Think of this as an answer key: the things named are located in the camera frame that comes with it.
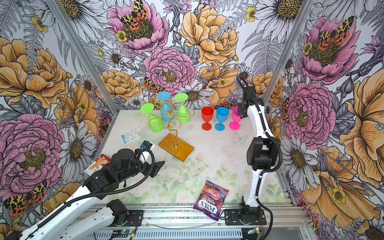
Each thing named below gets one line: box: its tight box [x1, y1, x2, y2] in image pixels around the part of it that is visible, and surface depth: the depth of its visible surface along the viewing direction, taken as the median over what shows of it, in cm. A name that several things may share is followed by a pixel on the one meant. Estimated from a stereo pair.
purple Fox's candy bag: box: [193, 180, 229, 221], surface depth 79 cm
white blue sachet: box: [120, 129, 141, 145], surface depth 107 cm
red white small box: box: [84, 154, 112, 177], surface depth 91 cm
